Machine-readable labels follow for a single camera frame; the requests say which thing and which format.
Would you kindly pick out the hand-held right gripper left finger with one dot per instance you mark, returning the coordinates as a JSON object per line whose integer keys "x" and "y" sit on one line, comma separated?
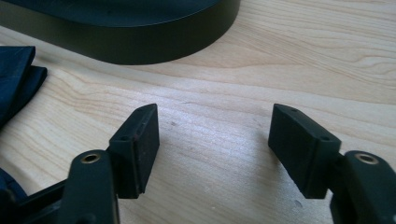
{"x": 137, "y": 155}

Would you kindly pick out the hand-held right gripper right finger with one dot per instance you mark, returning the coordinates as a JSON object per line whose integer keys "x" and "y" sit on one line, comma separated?
{"x": 299, "y": 149}

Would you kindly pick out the black round container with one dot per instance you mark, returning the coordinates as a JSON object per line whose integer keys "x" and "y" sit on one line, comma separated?
{"x": 124, "y": 28}

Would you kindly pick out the dark blue cloth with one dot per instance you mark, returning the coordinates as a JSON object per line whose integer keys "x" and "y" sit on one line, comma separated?
{"x": 15, "y": 77}

